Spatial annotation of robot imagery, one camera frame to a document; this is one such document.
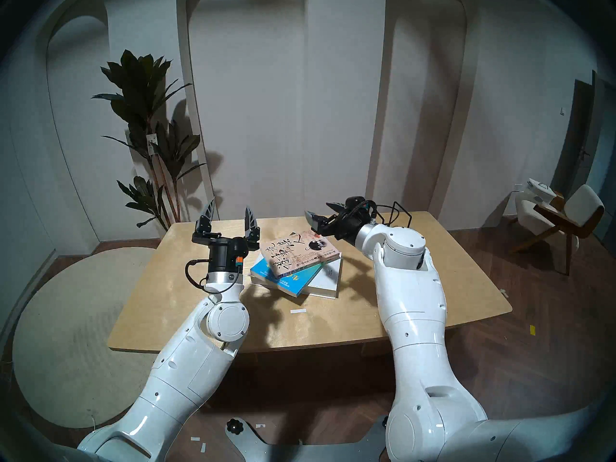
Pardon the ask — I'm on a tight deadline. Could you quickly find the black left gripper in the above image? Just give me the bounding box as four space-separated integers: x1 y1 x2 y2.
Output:
192 197 261 274

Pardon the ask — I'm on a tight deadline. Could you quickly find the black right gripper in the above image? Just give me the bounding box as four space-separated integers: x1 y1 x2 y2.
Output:
305 202 373 241

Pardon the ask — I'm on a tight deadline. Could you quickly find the beige book with calligraphy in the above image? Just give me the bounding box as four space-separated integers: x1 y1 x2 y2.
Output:
260 230 341 280

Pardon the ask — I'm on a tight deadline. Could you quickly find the thick white book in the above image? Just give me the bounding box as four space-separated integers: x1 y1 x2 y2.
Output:
250 257 343 299

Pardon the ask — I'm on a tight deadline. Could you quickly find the blue green paperback book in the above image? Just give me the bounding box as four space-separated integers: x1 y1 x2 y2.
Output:
250 253 323 298

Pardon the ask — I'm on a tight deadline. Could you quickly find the tall dark green plant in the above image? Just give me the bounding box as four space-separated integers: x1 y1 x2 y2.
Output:
91 50 207 233

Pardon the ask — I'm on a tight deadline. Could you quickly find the round beige rug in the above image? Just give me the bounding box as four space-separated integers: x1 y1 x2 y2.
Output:
12 247 169 429

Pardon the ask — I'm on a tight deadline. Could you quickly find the white appliance on armchair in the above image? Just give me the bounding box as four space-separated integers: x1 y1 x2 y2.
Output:
525 178 556 202

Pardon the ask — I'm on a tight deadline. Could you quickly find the white wooden armchair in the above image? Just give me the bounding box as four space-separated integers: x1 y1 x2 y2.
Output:
510 183 605 275

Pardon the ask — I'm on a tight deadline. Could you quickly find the dark open door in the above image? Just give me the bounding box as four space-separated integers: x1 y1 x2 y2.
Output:
551 78 597 202

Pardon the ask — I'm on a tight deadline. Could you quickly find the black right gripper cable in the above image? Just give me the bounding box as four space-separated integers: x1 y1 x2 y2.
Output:
366 202 391 226

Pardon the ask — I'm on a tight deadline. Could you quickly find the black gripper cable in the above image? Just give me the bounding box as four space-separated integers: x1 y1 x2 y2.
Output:
185 259 241 295
366 202 391 226

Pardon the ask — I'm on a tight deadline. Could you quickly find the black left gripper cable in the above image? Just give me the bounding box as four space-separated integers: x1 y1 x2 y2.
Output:
185 259 241 295

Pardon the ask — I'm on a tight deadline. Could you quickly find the black wire book rack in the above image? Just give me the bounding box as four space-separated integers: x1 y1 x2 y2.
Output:
373 201 413 230

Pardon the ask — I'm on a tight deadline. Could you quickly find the grey metal robot base plate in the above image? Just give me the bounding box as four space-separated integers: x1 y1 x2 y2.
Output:
226 416 390 462

